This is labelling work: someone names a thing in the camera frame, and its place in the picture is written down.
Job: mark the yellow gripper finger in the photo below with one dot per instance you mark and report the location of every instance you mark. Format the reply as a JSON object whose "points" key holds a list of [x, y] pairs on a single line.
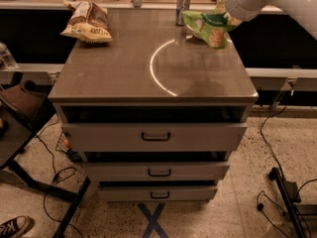
{"points": [[220, 7], [232, 21]]}

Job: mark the green rice chip bag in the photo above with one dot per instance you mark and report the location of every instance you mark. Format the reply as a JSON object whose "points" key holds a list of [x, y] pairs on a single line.
{"points": [[213, 24]]}

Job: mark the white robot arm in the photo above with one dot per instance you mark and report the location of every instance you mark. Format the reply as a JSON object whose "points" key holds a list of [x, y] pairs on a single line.
{"points": [[304, 12]]}

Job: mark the brown chip bag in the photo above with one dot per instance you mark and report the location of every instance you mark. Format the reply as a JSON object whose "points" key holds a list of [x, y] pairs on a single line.
{"points": [[88, 22]]}

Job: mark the white bowl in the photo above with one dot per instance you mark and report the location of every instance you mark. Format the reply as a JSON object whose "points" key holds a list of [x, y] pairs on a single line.
{"points": [[200, 36]]}

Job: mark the silver soda can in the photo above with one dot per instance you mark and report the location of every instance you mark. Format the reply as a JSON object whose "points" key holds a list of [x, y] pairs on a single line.
{"points": [[181, 5]]}

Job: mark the grey drawer cabinet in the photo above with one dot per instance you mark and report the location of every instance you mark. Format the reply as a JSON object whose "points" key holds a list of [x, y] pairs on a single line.
{"points": [[152, 72]]}

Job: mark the top grey drawer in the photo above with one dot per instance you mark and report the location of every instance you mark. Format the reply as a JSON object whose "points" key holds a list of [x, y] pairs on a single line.
{"points": [[187, 137]]}

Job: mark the grey drawer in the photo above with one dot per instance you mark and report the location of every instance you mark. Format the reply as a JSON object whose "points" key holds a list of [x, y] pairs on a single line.
{"points": [[187, 137], [158, 193], [156, 171]]}

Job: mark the black stand base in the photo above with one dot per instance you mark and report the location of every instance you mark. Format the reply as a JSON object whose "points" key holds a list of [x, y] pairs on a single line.
{"points": [[295, 209]]}

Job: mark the middle grey drawer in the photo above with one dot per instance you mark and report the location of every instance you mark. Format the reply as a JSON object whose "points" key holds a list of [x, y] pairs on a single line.
{"points": [[156, 171]]}

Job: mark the bottom grey drawer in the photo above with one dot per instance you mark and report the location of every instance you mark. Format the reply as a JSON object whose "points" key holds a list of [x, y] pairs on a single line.
{"points": [[158, 193]]}

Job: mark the clear plastic bottle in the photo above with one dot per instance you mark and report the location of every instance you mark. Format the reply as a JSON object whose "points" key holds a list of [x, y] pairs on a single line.
{"points": [[7, 57]]}

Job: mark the dark side table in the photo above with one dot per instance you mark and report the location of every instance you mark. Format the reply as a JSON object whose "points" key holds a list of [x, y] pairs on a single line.
{"points": [[15, 136]]}

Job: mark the black and white sneaker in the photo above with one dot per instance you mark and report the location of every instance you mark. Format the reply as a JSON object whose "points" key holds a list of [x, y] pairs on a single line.
{"points": [[16, 227]]}

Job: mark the wire mesh basket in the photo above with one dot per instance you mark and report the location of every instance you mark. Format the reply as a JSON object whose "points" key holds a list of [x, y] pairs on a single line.
{"points": [[62, 144]]}

